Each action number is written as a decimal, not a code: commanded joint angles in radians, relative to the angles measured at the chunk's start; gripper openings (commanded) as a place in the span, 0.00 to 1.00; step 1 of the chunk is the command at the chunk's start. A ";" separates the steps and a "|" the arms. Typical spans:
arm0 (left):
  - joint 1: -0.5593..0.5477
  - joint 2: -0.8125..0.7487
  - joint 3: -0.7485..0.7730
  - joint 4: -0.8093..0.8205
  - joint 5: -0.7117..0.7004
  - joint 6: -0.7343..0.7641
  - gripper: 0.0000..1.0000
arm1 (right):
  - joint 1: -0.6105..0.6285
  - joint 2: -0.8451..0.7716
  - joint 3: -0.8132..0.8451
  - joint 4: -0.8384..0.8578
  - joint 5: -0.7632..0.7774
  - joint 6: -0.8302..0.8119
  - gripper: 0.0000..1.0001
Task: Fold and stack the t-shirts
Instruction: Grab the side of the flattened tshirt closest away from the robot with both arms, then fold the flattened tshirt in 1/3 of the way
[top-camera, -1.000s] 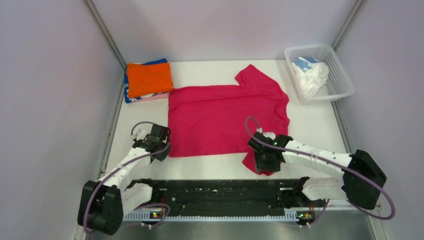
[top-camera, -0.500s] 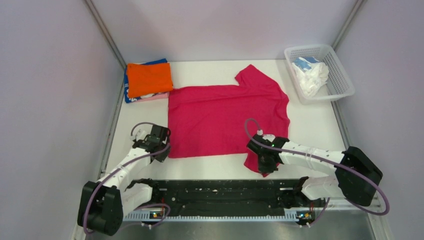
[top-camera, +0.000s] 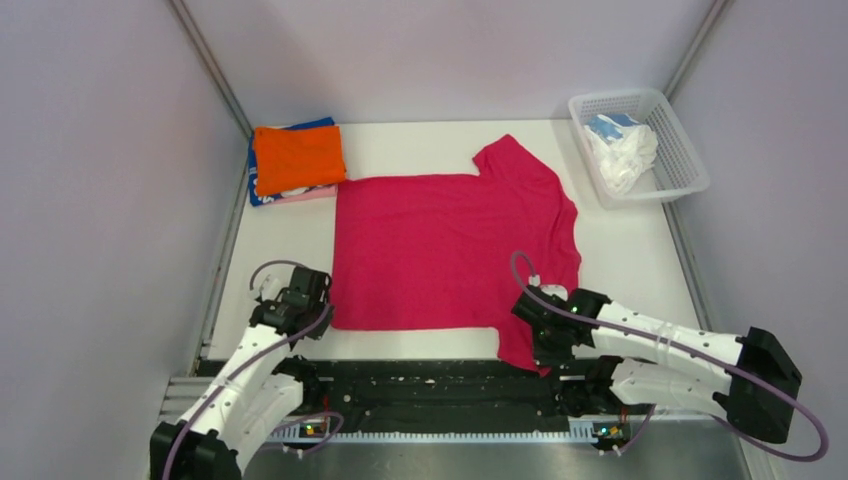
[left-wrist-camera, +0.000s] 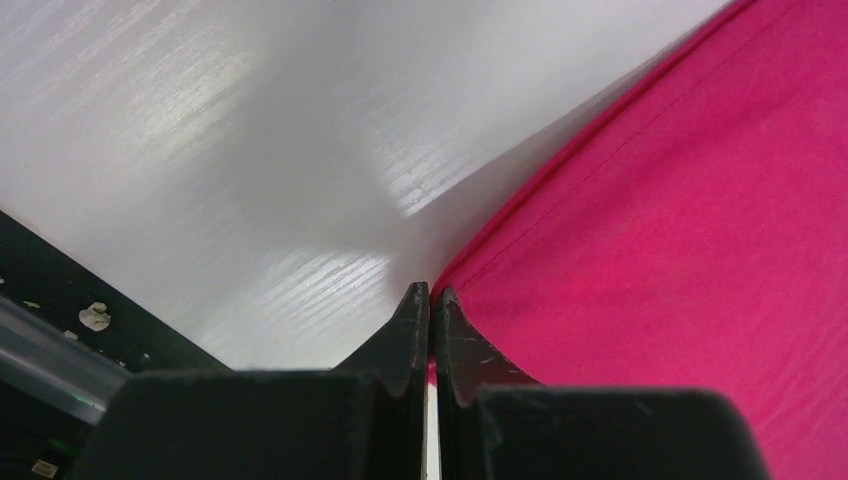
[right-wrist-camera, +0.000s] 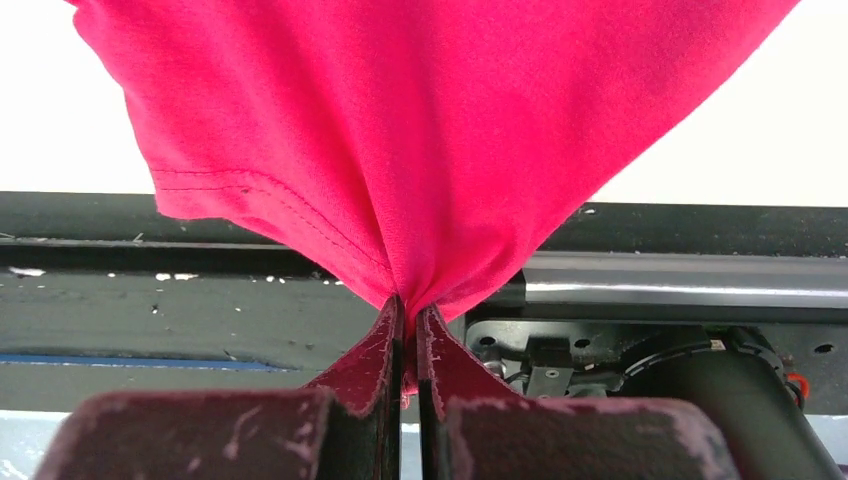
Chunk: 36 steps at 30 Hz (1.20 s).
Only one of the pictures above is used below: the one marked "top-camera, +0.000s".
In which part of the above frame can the blue folded t-shirt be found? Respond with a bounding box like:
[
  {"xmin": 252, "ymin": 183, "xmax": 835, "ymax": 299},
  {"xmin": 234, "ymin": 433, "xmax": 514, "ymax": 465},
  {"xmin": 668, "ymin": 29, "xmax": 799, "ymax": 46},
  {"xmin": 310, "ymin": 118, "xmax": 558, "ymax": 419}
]
[{"xmin": 247, "ymin": 117, "xmax": 336, "ymax": 208}]

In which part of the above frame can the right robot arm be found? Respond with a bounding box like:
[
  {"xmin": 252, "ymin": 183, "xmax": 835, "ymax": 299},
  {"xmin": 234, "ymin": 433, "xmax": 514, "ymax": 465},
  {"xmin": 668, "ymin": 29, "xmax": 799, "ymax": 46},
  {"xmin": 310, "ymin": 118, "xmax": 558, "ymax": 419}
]
[{"xmin": 512, "ymin": 286, "xmax": 802, "ymax": 444}]

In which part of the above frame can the white cable duct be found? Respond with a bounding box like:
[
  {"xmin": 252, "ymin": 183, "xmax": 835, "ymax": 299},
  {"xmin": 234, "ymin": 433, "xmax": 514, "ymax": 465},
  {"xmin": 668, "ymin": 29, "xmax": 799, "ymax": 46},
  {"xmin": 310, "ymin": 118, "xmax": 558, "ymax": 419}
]
[{"xmin": 264, "ymin": 423, "xmax": 598, "ymax": 445}]

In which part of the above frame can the aluminium rail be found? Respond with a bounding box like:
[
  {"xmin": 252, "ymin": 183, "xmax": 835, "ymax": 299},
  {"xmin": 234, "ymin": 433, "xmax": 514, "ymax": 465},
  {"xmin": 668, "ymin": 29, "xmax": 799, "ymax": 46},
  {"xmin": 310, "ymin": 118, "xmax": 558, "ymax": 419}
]
[{"xmin": 158, "ymin": 377, "xmax": 214, "ymax": 423}]

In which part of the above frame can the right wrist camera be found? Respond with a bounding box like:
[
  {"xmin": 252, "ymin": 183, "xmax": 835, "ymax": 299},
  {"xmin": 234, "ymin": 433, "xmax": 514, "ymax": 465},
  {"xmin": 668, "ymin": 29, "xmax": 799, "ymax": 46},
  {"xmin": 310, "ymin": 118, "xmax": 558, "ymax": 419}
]
[{"xmin": 528, "ymin": 274, "xmax": 568, "ymax": 301}]

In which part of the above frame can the light blue cloth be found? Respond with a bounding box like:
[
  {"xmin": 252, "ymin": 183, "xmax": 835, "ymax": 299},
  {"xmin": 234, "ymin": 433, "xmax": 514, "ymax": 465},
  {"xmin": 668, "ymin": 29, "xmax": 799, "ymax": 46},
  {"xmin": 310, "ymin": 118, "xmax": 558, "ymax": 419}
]
[{"xmin": 586, "ymin": 113, "xmax": 641, "ymax": 143}]

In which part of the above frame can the light pink folded t-shirt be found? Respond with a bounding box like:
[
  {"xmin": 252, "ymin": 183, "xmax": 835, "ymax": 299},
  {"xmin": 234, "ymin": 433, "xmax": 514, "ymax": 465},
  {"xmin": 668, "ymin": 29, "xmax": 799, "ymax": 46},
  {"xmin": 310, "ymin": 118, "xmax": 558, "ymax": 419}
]
[{"xmin": 274, "ymin": 185, "xmax": 338, "ymax": 203}]

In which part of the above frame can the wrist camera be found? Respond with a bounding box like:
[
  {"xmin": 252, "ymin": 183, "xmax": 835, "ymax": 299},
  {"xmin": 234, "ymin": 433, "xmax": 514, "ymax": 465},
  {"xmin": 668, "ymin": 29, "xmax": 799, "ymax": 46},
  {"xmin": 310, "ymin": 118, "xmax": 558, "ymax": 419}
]
[
  {"xmin": 253, "ymin": 275, "xmax": 283, "ymax": 303},
  {"xmin": 528, "ymin": 274, "xmax": 568, "ymax": 301}
]

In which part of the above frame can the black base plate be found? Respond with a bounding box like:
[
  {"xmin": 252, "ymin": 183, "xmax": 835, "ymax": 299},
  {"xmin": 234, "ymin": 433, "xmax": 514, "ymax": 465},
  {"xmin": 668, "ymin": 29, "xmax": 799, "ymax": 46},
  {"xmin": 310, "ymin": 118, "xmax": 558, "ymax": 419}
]
[{"xmin": 198, "ymin": 357, "xmax": 723, "ymax": 436}]

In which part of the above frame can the white plastic basket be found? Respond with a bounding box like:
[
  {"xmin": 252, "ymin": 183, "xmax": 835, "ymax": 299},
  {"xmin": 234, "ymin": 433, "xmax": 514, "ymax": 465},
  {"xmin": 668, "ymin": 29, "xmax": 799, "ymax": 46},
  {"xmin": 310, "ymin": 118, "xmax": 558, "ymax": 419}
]
[{"xmin": 568, "ymin": 88, "xmax": 710, "ymax": 209}]

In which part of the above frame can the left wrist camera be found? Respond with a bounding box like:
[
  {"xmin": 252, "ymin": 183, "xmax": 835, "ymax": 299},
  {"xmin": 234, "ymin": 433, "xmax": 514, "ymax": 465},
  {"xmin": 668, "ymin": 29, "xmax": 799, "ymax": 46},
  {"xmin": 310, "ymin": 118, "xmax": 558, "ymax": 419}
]
[{"xmin": 253, "ymin": 275, "xmax": 283, "ymax": 303}]

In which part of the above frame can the white crumpled t-shirt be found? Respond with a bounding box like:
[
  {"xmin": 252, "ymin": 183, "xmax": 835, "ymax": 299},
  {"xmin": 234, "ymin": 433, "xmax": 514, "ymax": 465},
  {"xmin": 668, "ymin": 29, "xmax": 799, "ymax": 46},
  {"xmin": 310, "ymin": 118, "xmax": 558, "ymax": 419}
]
[{"xmin": 583, "ymin": 121, "xmax": 659, "ymax": 195}]

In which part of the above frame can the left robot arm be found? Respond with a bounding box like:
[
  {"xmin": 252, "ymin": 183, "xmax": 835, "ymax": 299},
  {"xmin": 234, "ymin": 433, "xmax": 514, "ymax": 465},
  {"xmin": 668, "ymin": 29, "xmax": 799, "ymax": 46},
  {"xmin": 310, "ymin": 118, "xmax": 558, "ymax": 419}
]
[{"xmin": 149, "ymin": 261, "xmax": 334, "ymax": 479}]

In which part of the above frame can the orange folded t-shirt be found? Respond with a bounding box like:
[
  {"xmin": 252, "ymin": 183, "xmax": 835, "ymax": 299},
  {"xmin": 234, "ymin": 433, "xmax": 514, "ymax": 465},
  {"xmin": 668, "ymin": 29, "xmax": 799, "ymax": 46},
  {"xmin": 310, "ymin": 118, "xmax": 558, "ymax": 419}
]
[{"xmin": 253, "ymin": 125, "xmax": 347, "ymax": 196}]

